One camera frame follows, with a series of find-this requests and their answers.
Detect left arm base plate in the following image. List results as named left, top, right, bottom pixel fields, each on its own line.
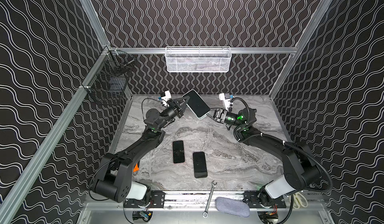
left=124, top=191, right=166, bottom=209

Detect silver wrench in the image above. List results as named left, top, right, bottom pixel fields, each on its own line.
left=203, top=181, right=217, bottom=219

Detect white wire basket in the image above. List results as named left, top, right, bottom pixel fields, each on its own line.
left=165, top=46, right=232, bottom=73

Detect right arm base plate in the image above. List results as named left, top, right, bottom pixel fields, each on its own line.
left=242, top=191, right=287, bottom=209

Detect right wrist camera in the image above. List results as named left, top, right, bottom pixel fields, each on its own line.
left=219, top=93, right=234, bottom=112

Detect orange handled adjustable wrench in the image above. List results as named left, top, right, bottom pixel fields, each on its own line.
left=133, top=163, right=139, bottom=173

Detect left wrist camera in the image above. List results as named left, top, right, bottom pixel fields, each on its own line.
left=158, top=90, right=172, bottom=107

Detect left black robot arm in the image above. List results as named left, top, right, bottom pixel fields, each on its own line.
left=90, top=96, right=190, bottom=203

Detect grey cloth pad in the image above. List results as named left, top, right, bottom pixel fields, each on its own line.
left=216, top=197, right=250, bottom=218

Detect black phone left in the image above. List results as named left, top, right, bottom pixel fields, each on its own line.
left=173, top=141, right=185, bottom=164

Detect black wire basket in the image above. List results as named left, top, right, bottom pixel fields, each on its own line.
left=86, top=50, right=137, bottom=106

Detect black phone middle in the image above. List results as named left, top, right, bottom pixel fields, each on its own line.
left=193, top=152, right=208, bottom=179

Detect black phone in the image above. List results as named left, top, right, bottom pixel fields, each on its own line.
left=193, top=152, right=208, bottom=179
left=173, top=141, right=185, bottom=164

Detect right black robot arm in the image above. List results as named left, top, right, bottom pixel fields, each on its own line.
left=208, top=108, right=322, bottom=206

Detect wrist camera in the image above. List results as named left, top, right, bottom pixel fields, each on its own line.
left=158, top=90, right=172, bottom=107
left=219, top=93, right=234, bottom=112

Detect white scissors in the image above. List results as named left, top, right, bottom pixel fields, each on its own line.
left=292, top=192, right=309, bottom=209

